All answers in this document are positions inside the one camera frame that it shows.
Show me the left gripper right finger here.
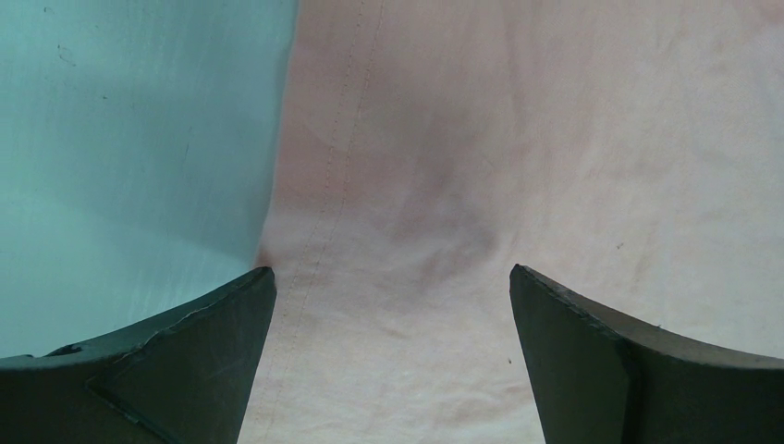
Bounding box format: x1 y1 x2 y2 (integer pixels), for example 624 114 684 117
509 265 783 443

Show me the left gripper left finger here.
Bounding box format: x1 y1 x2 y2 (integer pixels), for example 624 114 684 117
1 267 276 443

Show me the salmon pink t shirt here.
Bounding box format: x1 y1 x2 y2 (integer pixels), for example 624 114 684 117
240 1 783 443

